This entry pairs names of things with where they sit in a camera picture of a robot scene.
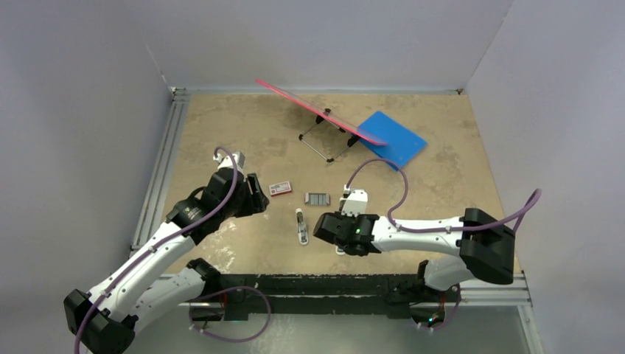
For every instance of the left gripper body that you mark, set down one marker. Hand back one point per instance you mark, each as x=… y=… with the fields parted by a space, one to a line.
x=245 y=205

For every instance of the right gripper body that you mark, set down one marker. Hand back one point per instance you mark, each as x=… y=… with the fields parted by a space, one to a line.
x=340 y=217

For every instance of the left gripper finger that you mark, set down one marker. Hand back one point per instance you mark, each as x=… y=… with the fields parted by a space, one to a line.
x=254 y=185
x=259 y=202

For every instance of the long white stapler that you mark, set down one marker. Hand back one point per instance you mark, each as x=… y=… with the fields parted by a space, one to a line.
x=339 y=251

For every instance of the red white staple box sleeve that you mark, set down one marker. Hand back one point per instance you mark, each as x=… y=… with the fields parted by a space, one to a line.
x=280 y=188

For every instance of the staple box tray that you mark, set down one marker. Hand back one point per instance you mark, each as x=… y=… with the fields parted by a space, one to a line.
x=317 y=199

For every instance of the small white stapler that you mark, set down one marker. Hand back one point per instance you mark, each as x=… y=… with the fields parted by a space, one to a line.
x=301 y=226

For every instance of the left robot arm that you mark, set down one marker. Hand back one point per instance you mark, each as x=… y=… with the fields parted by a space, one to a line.
x=107 y=318

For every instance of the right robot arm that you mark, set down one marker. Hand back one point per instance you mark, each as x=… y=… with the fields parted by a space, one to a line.
x=473 y=246

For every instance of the black base bar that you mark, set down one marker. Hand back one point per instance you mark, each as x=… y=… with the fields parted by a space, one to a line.
x=395 y=296

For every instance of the pink board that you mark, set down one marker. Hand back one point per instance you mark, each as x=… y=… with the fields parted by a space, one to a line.
x=317 y=111

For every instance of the blue folder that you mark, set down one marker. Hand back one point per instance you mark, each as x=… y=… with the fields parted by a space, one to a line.
x=390 y=140

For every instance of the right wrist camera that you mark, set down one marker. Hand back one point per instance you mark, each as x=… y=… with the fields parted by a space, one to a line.
x=353 y=202

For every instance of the black wire stand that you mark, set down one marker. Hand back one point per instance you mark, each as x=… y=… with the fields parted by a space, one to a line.
x=328 y=139

